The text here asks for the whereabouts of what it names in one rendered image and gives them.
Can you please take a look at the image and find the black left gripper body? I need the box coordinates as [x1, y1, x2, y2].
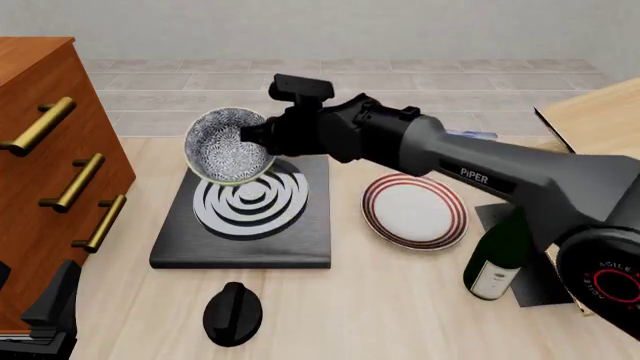
[0, 321, 79, 360]

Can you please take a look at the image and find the brown wooden cabinet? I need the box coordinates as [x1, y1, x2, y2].
[0, 36, 137, 334]

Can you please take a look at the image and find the white plate with red rings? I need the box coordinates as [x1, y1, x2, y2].
[360, 172, 470, 252]

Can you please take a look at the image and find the round black stove knob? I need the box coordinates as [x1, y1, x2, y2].
[201, 281, 264, 348]

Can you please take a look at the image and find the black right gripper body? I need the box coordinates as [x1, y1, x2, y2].
[268, 105, 335, 158]

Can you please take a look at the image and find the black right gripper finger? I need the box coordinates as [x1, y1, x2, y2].
[238, 120, 275, 147]

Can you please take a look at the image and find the dark green wine bottle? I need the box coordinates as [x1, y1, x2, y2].
[462, 204, 532, 302]

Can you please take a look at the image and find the flat black stove plate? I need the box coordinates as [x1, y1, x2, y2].
[149, 154, 333, 271]

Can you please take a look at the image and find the long brass drawer handle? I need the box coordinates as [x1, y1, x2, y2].
[0, 96, 78, 158]

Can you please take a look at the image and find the blue patterned bowl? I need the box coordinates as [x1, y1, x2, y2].
[183, 106, 278, 186]

